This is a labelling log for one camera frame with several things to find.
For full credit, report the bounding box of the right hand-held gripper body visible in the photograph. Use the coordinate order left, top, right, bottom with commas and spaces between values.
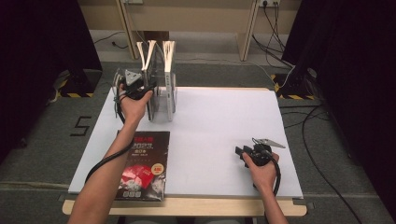
248, 138, 287, 167

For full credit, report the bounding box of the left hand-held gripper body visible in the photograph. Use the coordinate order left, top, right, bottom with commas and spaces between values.
120, 69, 149, 101

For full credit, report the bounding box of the clear acrylic book rack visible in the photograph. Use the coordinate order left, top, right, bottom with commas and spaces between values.
111, 68, 178, 114

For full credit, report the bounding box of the thick white book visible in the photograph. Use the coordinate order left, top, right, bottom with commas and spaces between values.
162, 40, 177, 122

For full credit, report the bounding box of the person's left hand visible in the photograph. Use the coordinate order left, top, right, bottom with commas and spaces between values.
118, 84, 154, 124

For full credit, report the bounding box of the person's right hand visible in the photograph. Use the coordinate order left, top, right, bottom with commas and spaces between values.
242, 152, 280, 194

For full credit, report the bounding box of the white table mat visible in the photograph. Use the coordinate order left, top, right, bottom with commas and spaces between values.
67, 87, 304, 199

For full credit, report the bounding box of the brown cardboard box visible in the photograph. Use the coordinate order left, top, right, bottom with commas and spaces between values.
143, 30, 171, 47

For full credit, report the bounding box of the beige wooden desk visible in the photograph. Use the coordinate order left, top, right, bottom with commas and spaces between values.
77, 0, 303, 63

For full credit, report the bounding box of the black curtain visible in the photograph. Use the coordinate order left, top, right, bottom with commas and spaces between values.
0, 0, 104, 164
280, 0, 396, 216

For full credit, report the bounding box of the right hand-held gripper cable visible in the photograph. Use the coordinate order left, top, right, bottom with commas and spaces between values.
264, 152, 282, 198

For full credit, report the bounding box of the hand-held gripper cable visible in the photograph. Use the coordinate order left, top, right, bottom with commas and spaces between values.
264, 152, 282, 198
84, 92, 134, 185

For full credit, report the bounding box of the long black floor cable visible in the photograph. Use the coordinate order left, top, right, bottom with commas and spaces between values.
301, 105, 363, 224

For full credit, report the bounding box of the left hand-held gripper cable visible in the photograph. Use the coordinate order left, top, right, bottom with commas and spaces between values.
84, 92, 134, 185

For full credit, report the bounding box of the black power cable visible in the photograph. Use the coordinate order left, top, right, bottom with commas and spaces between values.
273, 1, 287, 52
262, 1, 288, 54

